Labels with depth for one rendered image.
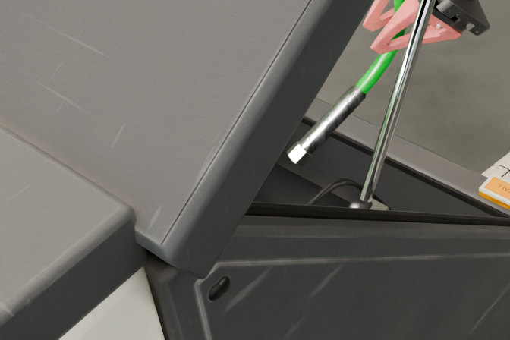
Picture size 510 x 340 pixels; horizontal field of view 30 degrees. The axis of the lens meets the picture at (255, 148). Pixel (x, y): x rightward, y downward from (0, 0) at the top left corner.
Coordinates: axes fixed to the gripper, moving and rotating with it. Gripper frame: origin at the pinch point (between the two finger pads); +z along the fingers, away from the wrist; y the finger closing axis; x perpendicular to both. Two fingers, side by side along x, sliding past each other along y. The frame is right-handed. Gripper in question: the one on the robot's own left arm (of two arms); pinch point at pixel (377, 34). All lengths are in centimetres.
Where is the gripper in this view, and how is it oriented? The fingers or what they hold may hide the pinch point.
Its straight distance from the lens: 91.6
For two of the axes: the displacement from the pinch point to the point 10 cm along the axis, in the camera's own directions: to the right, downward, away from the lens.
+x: 7.1, 2.9, 6.4
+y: 1.9, 8.0, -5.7
